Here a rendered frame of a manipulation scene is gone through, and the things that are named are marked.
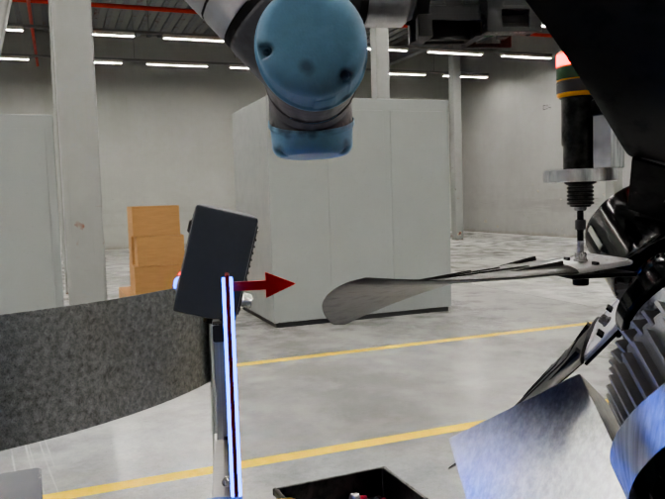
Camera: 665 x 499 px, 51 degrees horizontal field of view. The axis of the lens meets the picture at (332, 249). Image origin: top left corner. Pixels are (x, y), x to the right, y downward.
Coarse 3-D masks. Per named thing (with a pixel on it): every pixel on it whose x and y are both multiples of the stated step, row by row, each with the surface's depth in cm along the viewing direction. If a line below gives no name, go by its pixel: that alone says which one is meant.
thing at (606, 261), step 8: (568, 256) 74; (592, 256) 72; (600, 256) 71; (608, 256) 70; (616, 256) 68; (568, 264) 69; (576, 264) 68; (584, 264) 68; (592, 264) 67; (600, 264) 65; (608, 264) 65; (616, 264) 65; (624, 264) 65; (584, 272) 65
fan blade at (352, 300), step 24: (504, 264) 72; (528, 264) 69; (552, 264) 65; (336, 288) 60; (360, 288) 60; (384, 288) 61; (408, 288) 65; (432, 288) 74; (336, 312) 72; (360, 312) 76
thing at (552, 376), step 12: (588, 324) 81; (588, 336) 79; (576, 348) 77; (564, 360) 78; (576, 360) 76; (552, 372) 81; (564, 372) 76; (540, 384) 82; (552, 384) 77; (528, 396) 83
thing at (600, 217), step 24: (624, 192) 71; (600, 216) 73; (624, 216) 70; (648, 216) 68; (600, 240) 72; (624, 240) 69; (648, 240) 67; (648, 264) 67; (624, 288) 70; (648, 288) 64; (624, 312) 66
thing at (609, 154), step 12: (600, 120) 65; (600, 132) 65; (612, 132) 65; (600, 144) 66; (612, 144) 65; (600, 156) 66; (612, 156) 65; (588, 168) 65; (600, 168) 65; (612, 168) 66; (552, 180) 67; (564, 180) 66; (576, 180) 66; (588, 180) 65; (600, 180) 66; (612, 180) 67
